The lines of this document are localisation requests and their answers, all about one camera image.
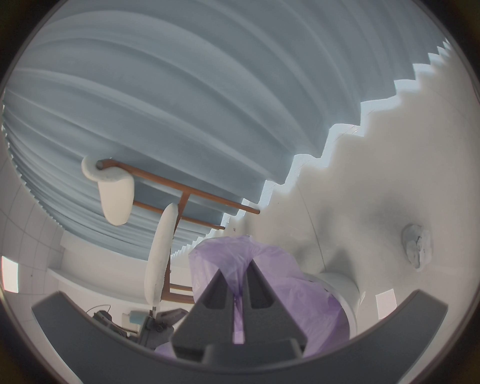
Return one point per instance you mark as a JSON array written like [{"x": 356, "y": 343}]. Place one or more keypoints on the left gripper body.
[{"x": 157, "y": 333}]

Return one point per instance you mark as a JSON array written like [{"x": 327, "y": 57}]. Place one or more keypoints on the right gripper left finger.
[{"x": 210, "y": 322}]

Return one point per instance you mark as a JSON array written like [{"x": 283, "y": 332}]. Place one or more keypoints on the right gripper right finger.
[{"x": 266, "y": 318}]

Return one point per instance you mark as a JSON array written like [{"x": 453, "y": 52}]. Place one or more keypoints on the purple plastic bag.
[{"x": 300, "y": 300}]

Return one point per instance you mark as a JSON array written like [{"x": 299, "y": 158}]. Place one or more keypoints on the white paper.
[{"x": 418, "y": 247}]

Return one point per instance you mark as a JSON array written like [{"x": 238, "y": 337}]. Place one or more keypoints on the white trash bin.
[{"x": 345, "y": 292}]

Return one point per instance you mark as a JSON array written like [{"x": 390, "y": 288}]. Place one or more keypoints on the white cushioned wooden chair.
[{"x": 116, "y": 195}]

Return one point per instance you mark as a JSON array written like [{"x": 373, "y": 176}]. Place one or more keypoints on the pale blue curtain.
[{"x": 187, "y": 93}]

